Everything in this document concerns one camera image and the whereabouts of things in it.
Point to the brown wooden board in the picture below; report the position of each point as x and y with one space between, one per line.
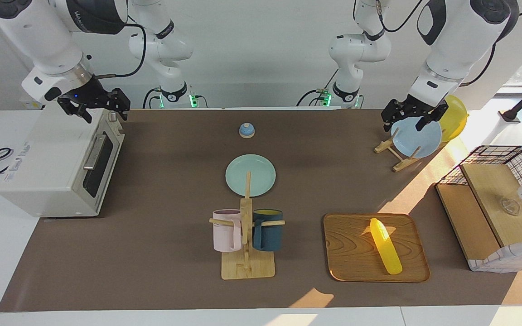
465 222

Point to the wooden mug rack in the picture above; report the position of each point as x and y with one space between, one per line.
246 267

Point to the wooden plate rack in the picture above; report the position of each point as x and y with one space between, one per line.
403 164

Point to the yellow plate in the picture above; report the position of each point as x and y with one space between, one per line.
456 120

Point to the dark blue mug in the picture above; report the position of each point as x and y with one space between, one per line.
270 235

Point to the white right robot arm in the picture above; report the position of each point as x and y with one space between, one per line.
39 31

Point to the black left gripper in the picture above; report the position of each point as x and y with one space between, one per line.
417 107

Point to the blue service bell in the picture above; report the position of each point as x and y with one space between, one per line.
246 131

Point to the light blue plate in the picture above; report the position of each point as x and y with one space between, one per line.
415 140

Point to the brown table mat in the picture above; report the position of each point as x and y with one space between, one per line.
152 253

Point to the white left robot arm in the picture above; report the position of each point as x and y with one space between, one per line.
460 31

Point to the light teal plate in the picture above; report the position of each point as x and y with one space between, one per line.
258 172

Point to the small clear glass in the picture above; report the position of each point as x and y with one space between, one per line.
511 207

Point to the pink mug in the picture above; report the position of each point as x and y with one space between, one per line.
224 233

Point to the white toaster oven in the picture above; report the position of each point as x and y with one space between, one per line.
48 158

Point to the yellow corn cob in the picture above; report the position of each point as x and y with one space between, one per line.
385 246

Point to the white grid cloth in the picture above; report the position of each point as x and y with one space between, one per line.
514 258

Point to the glass oven door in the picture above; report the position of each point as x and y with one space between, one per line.
107 174

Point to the light wooden board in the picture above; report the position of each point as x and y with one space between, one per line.
492 190

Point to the square wooden tray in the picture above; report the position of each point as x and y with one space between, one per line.
356 253

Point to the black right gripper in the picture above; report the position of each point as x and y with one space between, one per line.
88 93

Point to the white socket box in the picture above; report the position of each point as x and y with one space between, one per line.
30 105

